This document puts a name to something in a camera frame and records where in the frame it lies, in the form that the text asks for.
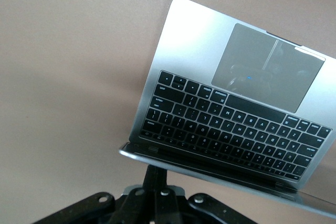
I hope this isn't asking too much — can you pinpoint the silver grey laptop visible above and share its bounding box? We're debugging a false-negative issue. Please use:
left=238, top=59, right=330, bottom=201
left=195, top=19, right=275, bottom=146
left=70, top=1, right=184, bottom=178
left=118, top=0, right=336, bottom=221

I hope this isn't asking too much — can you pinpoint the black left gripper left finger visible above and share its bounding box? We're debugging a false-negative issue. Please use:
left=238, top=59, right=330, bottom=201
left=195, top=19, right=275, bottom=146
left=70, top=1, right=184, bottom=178
left=34, top=165, right=158, bottom=224

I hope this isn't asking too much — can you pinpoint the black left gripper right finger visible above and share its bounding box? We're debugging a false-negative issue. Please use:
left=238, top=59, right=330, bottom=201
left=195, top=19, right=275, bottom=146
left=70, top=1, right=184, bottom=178
left=156, top=167, right=258, bottom=224

